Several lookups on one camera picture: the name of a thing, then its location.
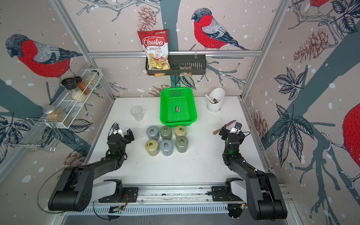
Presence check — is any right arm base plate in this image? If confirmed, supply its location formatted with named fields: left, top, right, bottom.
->
left=206, top=186, right=244, bottom=202

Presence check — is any beige tea canister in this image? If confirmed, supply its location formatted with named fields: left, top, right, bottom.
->
left=145, top=139, right=160, bottom=157
left=174, top=125, right=187, bottom=138

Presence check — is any white spoon in holder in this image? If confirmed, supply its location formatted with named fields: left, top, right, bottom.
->
left=204, top=93, right=215, bottom=104

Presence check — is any white utensil holder cup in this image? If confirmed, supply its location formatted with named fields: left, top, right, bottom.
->
left=207, top=88, right=225, bottom=112

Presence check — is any red cassava chips bag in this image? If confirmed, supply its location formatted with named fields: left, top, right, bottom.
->
left=137, top=29, right=171, bottom=71

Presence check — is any black wall basket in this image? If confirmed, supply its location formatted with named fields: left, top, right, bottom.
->
left=145, top=54, right=206, bottom=76

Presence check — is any purple wooden spatula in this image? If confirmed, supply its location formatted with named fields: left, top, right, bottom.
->
left=212, top=120, right=237, bottom=136

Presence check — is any black lid spice jar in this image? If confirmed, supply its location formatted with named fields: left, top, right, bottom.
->
left=61, top=78, right=86, bottom=102

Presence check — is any grey-blue tea canister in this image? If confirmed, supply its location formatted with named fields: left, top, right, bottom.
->
left=146, top=126, right=160, bottom=141

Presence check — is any clear plastic cup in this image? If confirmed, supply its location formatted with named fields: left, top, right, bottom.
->
left=130, top=106, right=144, bottom=121

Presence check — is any silver lid spice jar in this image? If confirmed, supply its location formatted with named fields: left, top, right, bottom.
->
left=43, top=105, right=66, bottom=122

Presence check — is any small snack packet in basket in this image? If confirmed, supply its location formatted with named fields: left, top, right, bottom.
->
left=179, top=66, right=192, bottom=79

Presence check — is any blue-grey tea canister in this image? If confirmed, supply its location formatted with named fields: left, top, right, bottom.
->
left=159, top=139, right=173, bottom=156

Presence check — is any orange spice bottle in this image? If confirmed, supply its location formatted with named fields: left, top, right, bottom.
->
left=74, top=76, right=91, bottom=95

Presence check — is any pale spice jar rear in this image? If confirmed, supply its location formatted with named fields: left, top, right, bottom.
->
left=85, top=70, right=98, bottom=85

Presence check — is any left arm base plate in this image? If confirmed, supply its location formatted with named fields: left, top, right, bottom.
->
left=98, top=187, right=139, bottom=203

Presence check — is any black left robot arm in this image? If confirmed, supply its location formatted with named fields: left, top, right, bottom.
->
left=48, top=123, right=135, bottom=212

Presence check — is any green tea canister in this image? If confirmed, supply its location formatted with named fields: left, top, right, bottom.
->
left=160, top=126, right=173, bottom=140
left=175, top=136, right=188, bottom=153

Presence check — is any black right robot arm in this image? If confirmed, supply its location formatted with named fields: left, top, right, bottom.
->
left=219, top=125, right=288, bottom=220

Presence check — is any green plastic basket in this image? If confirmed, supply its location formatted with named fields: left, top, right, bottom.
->
left=160, top=87, right=197, bottom=127

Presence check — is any white wire spice rack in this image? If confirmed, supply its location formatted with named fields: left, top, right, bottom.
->
left=1, top=68, right=103, bottom=157

